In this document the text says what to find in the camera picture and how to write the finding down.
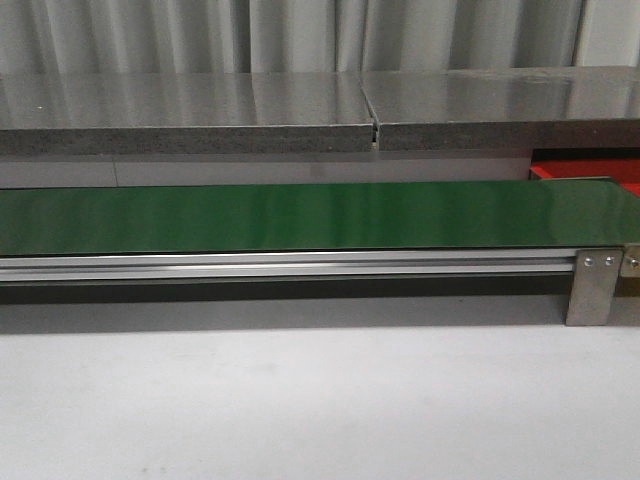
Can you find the left grey stone slab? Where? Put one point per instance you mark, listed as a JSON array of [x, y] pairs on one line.
[[198, 113]]

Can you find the aluminium conveyor side rail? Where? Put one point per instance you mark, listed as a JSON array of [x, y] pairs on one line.
[[268, 265]]

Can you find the right grey stone slab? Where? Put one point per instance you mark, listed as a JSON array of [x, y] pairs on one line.
[[520, 108]]

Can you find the grey stone slab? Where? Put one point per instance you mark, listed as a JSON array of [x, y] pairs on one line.
[[198, 113], [520, 108]]

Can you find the green conveyor belt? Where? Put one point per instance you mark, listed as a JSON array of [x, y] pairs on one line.
[[291, 217]]

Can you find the steel conveyor support bracket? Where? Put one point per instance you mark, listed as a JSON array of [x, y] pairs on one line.
[[594, 283]]

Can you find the red plastic tray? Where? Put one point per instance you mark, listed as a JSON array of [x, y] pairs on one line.
[[625, 172]]

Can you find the grey pleated curtain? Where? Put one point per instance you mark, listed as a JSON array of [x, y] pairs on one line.
[[284, 36]]

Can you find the brass end bracket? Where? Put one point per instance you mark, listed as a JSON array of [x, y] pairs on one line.
[[629, 283]]

